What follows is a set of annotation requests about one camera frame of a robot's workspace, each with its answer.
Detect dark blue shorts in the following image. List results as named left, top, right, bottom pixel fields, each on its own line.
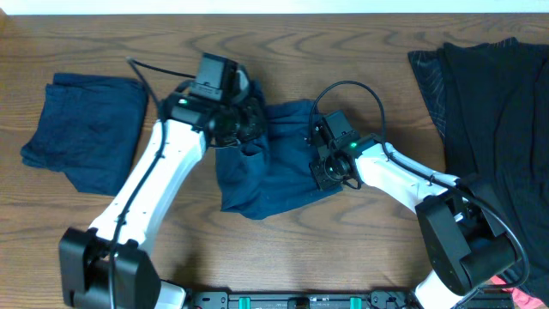
left=215, top=82, right=342, bottom=220

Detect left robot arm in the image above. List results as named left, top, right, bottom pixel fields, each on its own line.
left=59, top=92, right=267, bottom=308

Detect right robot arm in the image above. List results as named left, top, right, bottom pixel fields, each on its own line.
left=310, top=129, right=525, bottom=308

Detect folded dark blue garment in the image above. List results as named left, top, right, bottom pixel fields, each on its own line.
left=21, top=73, right=148, bottom=196

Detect black garment pile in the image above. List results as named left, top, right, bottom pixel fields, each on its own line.
left=407, top=37, right=548, bottom=303

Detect pink red garment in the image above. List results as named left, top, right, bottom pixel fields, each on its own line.
left=504, top=288, right=543, bottom=309

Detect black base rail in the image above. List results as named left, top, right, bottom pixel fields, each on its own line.
left=184, top=288, right=515, bottom=309

